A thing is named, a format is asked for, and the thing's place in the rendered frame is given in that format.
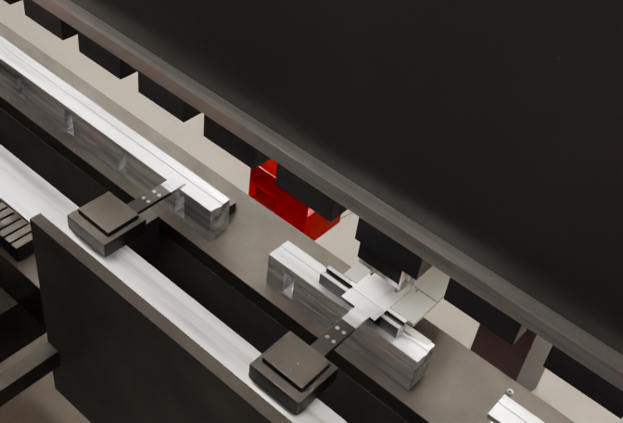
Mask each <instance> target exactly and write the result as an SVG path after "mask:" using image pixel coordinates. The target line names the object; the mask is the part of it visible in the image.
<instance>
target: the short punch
mask: <svg viewBox="0 0 623 423"><path fill-rule="evenodd" d="M358 257H359V258H360V259H359V263H361V264H362V265H364V266H365V267H367V268H368V269H369V270H371V271H372V272H374V273H375V274H377V275H378V276H380V277H381V278H383V279H384V280H386V281H387V282H388V283H389V284H391V285H392V286H393V287H395V288H397V289H398V290H400V289H401V283H402V282H403V281H404V280H405V277H406V273H404V272H403V271H402V270H401V269H399V268H398V267H396V266H395V265H393V264H392V263H390V262H388V261H387V260H385V259H384V258H382V257H381V256H380V255H378V254H377V253H375V252H374V251H372V250H370V249H369V248H367V247H366V246H364V245H363V244H362V243H361V242H360V247H359V251H358Z"/></svg>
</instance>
